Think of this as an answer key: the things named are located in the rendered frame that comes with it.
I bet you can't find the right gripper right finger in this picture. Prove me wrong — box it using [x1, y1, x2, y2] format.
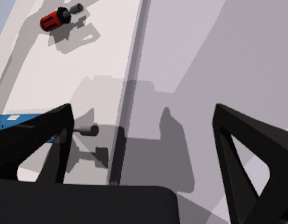
[212, 103, 288, 224]

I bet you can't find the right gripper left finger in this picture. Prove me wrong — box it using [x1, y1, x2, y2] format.
[0, 103, 75, 183]

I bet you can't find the dark blue nut driver barrel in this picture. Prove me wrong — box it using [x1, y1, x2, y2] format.
[0, 114, 99, 143]

